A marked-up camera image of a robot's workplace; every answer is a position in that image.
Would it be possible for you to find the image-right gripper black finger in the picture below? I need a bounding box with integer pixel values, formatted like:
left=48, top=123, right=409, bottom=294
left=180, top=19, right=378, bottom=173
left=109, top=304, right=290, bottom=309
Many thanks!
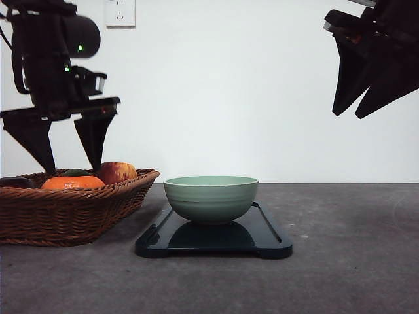
left=332, top=34, right=372, bottom=116
left=355, top=49, right=419, bottom=119

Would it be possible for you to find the black image-right gripper body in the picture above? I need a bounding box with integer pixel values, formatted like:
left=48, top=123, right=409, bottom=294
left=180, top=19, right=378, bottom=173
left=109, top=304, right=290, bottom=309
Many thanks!
left=323, top=0, right=419, bottom=63

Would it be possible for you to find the black image-left gripper body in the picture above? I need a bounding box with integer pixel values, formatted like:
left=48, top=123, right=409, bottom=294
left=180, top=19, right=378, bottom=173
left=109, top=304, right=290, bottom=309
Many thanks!
left=12, top=55, right=121, bottom=121

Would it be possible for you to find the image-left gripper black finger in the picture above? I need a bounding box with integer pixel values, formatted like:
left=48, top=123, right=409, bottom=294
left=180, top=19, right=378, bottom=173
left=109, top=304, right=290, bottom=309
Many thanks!
left=74, top=113, right=118, bottom=171
left=1, top=108, right=56, bottom=174

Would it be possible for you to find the green ceramic bowl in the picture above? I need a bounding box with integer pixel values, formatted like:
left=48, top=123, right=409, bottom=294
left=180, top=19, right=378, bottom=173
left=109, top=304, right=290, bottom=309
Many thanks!
left=163, top=175, right=259, bottom=224

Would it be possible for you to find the black image-left robot arm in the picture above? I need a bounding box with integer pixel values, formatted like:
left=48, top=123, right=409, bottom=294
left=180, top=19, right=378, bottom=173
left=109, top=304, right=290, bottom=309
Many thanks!
left=1, top=0, right=120, bottom=173

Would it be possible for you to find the brown wicker basket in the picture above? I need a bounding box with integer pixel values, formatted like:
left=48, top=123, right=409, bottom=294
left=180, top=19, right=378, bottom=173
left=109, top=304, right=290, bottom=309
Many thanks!
left=0, top=169, right=160, bottom=247

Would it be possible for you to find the red yellow apple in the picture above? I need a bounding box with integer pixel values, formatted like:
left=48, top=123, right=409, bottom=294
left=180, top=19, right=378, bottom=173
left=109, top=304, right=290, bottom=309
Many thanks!
left=94, top=162, right=138, bottom=184

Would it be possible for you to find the dark green fruit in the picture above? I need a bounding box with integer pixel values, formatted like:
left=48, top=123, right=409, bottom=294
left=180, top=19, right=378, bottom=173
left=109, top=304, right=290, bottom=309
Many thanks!
left=62, top=169, right=90, bottom=176

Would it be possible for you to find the dark purple fruit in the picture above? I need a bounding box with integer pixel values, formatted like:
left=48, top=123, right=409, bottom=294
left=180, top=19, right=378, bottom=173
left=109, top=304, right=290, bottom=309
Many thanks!
left=0, top=177, right=33, bottom=188

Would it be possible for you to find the orange tangerine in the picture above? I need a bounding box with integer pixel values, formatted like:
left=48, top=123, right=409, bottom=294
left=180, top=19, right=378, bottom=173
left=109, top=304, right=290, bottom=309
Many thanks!
left=41, top=176, right=105, bottom=190

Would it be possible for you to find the dark blue rectangular tray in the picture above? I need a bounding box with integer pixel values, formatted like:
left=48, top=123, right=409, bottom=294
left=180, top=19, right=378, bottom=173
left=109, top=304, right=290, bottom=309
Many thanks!
left=135, top=202, right=293, bottom=258

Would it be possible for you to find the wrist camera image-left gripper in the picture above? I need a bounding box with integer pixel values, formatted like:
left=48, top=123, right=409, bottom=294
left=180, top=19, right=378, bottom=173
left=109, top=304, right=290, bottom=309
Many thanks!
left=71, top=66, right=108, bottom=96

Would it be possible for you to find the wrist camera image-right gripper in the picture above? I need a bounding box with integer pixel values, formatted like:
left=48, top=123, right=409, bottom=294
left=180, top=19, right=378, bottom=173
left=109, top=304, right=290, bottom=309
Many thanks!
left=323, top=0, right=377, bottom=33

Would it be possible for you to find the white wall socket left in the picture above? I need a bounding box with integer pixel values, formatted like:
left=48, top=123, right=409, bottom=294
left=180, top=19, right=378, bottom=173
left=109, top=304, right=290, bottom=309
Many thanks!
left=105, top=0, right=136, bottom=31

